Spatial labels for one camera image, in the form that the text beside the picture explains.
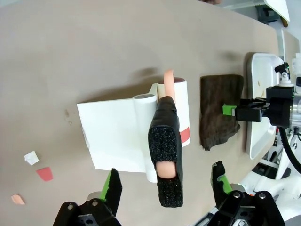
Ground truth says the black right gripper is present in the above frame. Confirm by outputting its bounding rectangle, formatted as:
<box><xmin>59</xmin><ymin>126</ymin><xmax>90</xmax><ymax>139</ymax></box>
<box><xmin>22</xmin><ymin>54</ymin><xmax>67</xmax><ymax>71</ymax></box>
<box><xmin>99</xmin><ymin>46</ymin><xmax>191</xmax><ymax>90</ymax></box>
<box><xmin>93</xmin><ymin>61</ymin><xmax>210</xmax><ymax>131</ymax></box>
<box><xmin>222</xmin><ymin>86</ymin><xmax>295</xmax><ymax>128</ymax></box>

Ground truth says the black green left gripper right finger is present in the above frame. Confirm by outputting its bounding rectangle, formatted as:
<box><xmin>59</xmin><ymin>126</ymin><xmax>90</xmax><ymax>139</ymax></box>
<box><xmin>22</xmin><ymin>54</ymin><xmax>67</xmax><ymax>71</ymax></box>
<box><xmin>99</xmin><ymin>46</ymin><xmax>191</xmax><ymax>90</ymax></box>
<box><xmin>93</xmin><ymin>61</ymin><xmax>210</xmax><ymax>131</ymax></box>
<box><xmin>206</xmin><ymin>161</ymin><xmax>286</xmax><ymax>226</ymax></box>

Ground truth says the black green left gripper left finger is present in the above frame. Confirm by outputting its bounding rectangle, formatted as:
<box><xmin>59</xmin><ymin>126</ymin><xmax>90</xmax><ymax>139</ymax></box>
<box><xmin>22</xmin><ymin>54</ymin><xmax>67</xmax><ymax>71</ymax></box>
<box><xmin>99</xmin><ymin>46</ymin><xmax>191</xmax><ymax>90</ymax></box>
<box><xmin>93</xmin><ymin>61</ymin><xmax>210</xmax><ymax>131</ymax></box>
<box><xmin>53</xmin><ymin>168</ymin><xmax>123</xmax><ymax>226</ymax></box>

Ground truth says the brown cloth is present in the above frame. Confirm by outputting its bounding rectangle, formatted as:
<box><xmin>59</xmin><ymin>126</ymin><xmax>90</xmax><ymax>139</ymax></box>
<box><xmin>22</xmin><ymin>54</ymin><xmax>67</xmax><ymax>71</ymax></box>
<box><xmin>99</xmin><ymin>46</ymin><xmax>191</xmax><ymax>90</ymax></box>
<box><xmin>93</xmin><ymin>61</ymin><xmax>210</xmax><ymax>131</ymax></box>
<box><xmin>199</xmin><ymin>74</ymin><xmax>245</xmax><ymax>152</ymax></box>

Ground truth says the white lint roller pink handle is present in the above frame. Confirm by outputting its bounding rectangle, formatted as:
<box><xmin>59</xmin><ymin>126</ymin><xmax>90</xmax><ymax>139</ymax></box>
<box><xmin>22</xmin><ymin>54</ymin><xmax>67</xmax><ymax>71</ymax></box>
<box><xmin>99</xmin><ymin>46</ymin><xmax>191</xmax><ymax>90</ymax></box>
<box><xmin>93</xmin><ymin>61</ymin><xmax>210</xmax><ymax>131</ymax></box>
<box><xmin>147</xmin><ymin>69</ymin><xmax>191</xmax><ymax>208</ymax></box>

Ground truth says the metal tray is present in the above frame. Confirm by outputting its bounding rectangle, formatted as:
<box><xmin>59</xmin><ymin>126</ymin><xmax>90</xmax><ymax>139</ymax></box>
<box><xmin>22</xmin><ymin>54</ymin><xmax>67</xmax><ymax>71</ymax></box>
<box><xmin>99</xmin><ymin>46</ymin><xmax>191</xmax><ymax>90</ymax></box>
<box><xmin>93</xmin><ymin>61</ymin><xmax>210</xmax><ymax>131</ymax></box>
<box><xmin>246</xmin><ymin>53</ymin><xmax>286</xmax><ymax>161</ymax></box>

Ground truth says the white folding stand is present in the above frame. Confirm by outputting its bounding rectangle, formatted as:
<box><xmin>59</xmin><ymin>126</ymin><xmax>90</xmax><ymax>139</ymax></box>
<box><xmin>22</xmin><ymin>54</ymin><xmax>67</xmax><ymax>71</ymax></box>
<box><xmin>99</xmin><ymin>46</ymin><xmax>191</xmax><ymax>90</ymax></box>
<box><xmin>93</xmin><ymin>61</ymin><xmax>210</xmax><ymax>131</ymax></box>
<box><xmin>77</xmin><ymin>82</ymin><xmax>165</xmax><ymax>183</ymax></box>

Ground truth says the red paper scrap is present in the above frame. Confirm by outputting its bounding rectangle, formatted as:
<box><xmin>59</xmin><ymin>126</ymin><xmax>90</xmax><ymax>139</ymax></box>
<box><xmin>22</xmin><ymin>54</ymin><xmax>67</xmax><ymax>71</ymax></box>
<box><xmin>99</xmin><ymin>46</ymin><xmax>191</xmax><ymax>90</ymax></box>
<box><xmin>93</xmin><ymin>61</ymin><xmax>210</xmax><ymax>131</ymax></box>
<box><xmin>35</xmin><ymin>166</ymin><xmax>55</xmax><ymax>182</ymax></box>

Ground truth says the white paper scrap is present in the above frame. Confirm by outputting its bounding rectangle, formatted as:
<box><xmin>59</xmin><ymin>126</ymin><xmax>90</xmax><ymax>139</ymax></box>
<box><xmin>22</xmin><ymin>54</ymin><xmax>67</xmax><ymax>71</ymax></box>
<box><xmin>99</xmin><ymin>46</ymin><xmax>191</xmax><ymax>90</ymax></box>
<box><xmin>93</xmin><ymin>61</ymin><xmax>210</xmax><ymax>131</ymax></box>
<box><xmin>23</xmin><ymin>150</ymin><xmax>40</xmax><ymax>165</ymax></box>

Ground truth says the pink paper scrap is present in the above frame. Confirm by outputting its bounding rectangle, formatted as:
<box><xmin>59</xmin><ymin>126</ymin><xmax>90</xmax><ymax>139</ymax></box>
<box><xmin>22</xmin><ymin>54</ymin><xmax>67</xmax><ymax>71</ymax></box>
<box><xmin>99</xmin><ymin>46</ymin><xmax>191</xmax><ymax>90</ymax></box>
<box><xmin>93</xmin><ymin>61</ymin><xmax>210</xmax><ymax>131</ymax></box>
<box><xmin>11</xmin><ymin>194</ymin><xmax>26</xmax><ymax>205</ymax></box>

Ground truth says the white side table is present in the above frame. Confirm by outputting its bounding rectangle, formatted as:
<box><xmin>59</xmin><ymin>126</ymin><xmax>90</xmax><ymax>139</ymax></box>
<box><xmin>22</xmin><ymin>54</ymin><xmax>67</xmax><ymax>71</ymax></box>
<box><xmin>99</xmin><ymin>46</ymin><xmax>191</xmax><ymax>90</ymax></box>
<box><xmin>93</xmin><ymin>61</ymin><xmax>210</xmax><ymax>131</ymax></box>
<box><xmin>263</xmin><ymin>0</ymin><xmax>290</xmax><ymax>23</ymax></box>

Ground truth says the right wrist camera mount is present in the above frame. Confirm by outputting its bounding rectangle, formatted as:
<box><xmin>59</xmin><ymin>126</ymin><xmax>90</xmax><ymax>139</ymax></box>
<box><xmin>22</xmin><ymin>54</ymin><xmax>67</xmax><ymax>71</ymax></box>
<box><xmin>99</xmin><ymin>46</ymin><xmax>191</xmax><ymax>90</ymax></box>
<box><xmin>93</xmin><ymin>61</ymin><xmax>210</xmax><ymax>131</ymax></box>
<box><xmin>274</xmin><ymin>53</ymin><xmax>301</xmax><ymax>88</ymax></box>

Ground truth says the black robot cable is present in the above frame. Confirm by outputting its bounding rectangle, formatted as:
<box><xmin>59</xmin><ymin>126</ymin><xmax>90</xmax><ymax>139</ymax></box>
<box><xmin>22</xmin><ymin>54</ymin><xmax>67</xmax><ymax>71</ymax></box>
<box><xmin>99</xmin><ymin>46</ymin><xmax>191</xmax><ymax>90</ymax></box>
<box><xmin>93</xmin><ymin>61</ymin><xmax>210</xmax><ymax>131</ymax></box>
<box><xmin>278</xmin><ymin>126</ymin><xmax>301</xmax><ymax>173</ymax></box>

